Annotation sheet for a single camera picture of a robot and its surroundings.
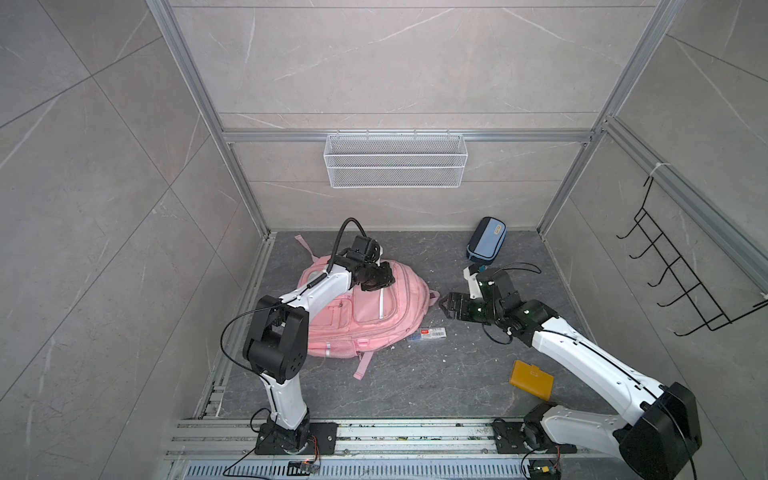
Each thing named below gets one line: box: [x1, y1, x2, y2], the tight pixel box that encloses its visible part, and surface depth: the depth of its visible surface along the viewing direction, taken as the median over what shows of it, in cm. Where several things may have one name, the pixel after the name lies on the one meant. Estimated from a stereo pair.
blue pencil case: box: [466, 216, 507, 265], surface depth 116 cm
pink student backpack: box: [295, 235, 440, 380], surface depth 87 cm
